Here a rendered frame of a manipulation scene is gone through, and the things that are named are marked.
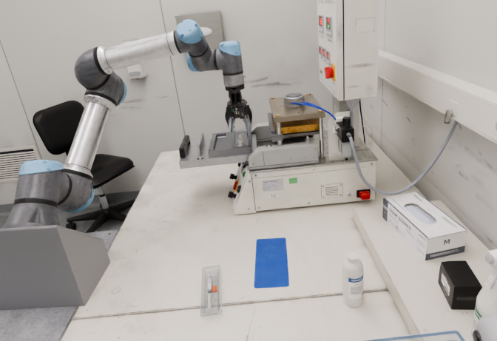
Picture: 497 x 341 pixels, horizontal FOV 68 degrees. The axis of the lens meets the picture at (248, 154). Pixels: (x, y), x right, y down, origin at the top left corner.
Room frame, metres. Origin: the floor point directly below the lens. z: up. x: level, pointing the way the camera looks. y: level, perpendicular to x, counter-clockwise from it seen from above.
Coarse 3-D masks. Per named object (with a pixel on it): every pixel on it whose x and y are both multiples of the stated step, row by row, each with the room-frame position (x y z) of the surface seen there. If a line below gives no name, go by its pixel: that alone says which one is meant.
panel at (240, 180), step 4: (240, 164) 1.48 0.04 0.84; (240, 168) 1.44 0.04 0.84; (240, 172) 1.39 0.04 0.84; (240, 176) 1.36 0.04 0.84; (244, 176) 1.24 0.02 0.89; (240, 180) 1.31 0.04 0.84; (244, 180) 1.23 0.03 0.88; (240, 184) 1.28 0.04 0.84; (236, 188) 1.35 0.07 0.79; (240, 188) 1.25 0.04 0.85; (236, 192) 1.32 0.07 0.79; (236, 196) 1.28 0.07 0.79; (236, 200) 1.24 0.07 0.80
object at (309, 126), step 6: (300, 120) 1.33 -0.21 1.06; (306, 120) 1.32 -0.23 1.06; (312, 120) 1.31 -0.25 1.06; (318, 120) 1.31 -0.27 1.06; (276, 126) 1.29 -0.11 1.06; (282, 126) 1.28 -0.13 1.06; (288, 126) 1.27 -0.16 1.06; (294, 126) 1.27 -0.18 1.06; (300, 126) 1.27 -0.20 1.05; (306, 126) 1.27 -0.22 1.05; (312, 126) 1.27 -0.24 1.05; (318, 126) 1.27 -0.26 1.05; (276, 132) 1.27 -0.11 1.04; (282, 132) 1.27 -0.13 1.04; (288, 132) 1.27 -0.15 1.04; (294, 132) 1.27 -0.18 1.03; (300, 132) 1.27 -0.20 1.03; (306, 132) 1.27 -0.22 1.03; (312, 132) 1.27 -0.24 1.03; (318, 132) 1.27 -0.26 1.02
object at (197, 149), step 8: (200, 136) 1.42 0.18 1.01; (192, 144) 1.44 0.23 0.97; (200, 144) 1.35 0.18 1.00; (208, 144) 1.42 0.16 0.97; (256, 144) 1.36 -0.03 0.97; (192, 152) 1.35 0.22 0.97; (200, 152) 1.32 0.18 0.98; (184, 160) 1.29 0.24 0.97; (192, 160) 1.28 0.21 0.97; (200, 160) 1.27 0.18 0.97; (208, 160) 1.27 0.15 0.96; (216, 160) 1.27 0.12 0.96; (224, 160) 1.27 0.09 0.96; (232, 160) 1.27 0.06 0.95; (240, 160) 1.27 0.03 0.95; (184, 168) 1.28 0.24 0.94
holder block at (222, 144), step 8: (216, 136) 1.45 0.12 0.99; (224, 136) 1.46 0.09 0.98; (216, 144) 1.38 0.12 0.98; (224, 144) 1.37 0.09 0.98; (232, 144) 1.32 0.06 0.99; (248, 144) 1.30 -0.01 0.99; (208, 152) 1.28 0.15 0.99; (216, 152) 1.28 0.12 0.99; (224, 152) 1.28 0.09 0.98; (232, 152) 1.28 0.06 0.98; (240, 152) 1.28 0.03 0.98; (248, 152) 1.28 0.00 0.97
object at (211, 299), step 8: (208, 272) 0.88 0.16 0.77; (216, 272) 0.88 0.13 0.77; (208, 280) 0.85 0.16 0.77; (216, 280) 0.84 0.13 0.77; (208, 288) 0.81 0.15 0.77; (216, 288) 0.81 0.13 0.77; (208, 296) 0.79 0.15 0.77; (216, 296) 0.78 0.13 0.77; (208, 304) 0.76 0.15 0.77; (216, 304) 0.75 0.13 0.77; (200, 312) 0.73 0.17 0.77; (208, 312) 0.73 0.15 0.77
